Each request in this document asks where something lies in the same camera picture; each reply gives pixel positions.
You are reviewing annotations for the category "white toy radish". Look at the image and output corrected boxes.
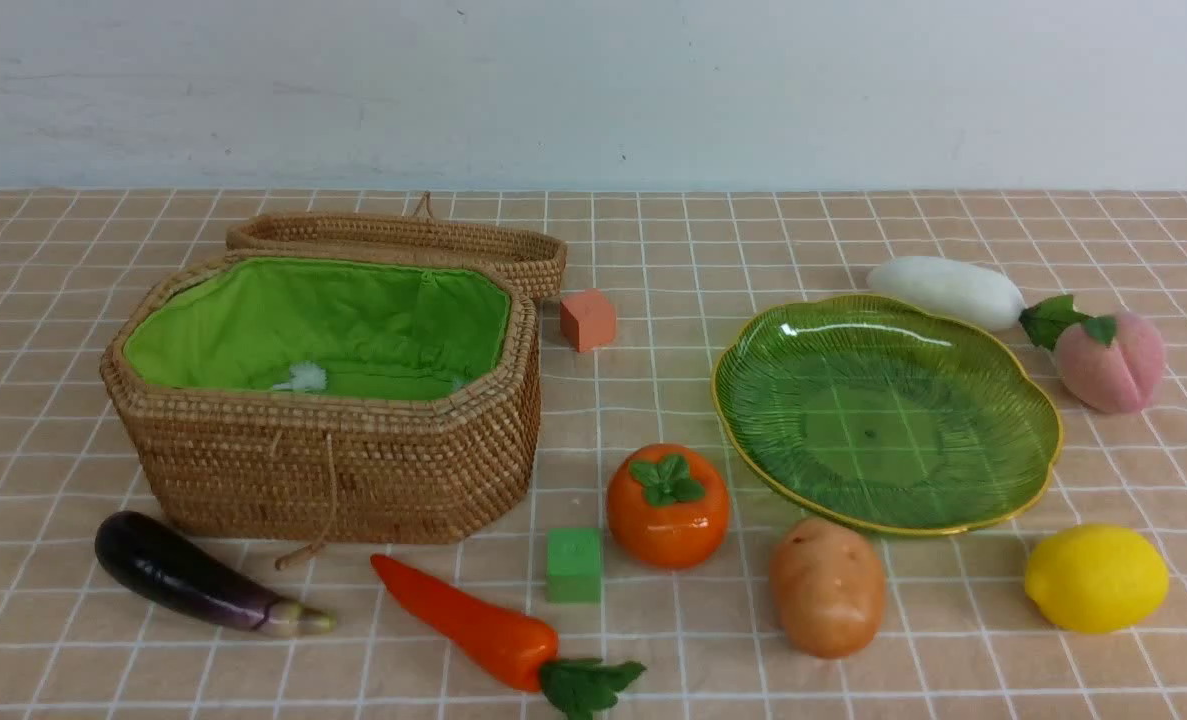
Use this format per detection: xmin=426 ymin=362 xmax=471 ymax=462
xmin=867 ymin=256 xmax=1094 ymax=351

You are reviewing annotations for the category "yellow toy lemon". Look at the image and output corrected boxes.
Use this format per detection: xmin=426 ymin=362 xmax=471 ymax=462
xmin=1023 ymin=524 xmax=1170 ymax=633

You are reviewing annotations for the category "brown toy potato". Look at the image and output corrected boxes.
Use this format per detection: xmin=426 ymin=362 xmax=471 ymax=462
xmin=768 ymin=518 xmax=886 ymax=660

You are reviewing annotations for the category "purple toy eggplant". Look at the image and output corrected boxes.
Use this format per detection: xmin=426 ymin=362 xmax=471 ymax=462
xmin=94 ymin=510 xmax=336 ymax=638

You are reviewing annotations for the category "pink toy peach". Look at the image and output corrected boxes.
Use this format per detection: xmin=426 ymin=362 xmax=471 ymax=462
xmin=1053 ymin=311 xmax=1166 ymax=414

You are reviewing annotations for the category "woven rattan basket lid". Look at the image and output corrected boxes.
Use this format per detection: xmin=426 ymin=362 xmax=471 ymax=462
xmin=226 ymin=192 xmax=567 ymax=300

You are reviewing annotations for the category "green foam cube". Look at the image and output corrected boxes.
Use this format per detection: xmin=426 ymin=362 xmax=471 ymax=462
xmin=544 ymin=527 xmax=605 ymax=603

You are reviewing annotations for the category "checkered beige tablecloth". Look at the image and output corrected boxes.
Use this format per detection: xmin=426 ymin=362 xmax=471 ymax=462
xmin=0 ymin=187 xmax=1187 ymax=719

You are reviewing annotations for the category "green leaf-shaped glass plate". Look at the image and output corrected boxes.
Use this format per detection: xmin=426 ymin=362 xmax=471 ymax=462
xmin=709 ymin=293 xmax=1064 ymax=537

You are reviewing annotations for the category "orange foam cube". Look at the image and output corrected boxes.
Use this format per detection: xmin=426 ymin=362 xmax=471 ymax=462
xmin=558 ymin=288 xmax=618 ymax=353

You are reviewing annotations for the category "orange toy persimmon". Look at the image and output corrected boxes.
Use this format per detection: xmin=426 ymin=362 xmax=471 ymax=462
xmin=607 ymin=442 xmax=731 ymax=571

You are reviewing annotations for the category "woven rattan basket green lining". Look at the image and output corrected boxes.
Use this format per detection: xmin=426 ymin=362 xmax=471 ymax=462
xmin=100 ymin=249 xmax=542 ymax=546

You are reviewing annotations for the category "orange toy carrot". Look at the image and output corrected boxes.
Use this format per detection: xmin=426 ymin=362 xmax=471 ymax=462
xmin=370 ymin=553 xmax=645 ymax=719

